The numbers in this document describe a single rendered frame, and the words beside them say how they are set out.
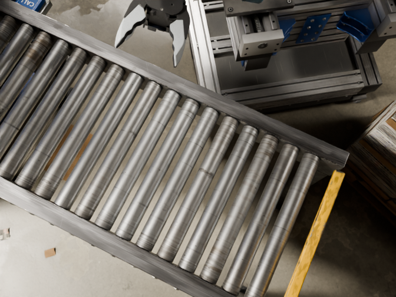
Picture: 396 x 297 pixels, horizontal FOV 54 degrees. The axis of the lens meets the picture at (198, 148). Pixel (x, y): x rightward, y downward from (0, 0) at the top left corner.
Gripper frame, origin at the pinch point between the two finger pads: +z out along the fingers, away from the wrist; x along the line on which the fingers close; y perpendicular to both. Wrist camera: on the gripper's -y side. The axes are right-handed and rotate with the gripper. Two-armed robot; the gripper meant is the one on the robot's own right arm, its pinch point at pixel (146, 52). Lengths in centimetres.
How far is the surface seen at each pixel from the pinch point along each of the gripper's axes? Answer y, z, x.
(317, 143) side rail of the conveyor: 37, -8, -50
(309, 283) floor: 112, 29, -89
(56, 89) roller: 48, -3, 28
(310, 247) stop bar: 35, 21, -53
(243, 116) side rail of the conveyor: 40.2, -10.1, -27.4
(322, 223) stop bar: 34, 14, -55
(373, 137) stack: 65, -29, -82
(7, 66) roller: 52, -6, 46
